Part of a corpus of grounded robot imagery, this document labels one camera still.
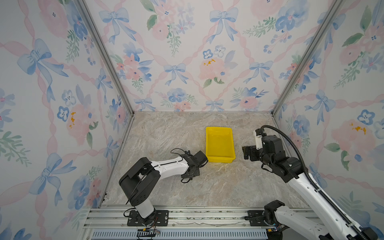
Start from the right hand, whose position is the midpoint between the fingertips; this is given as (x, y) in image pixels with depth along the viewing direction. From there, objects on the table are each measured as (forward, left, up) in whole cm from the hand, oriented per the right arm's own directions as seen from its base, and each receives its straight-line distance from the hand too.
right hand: (251, 146), depth 76 cm
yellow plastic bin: (+11, +13, -18) cm, 25 cm away
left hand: (-6, +29, -20) cm, 36 cm away
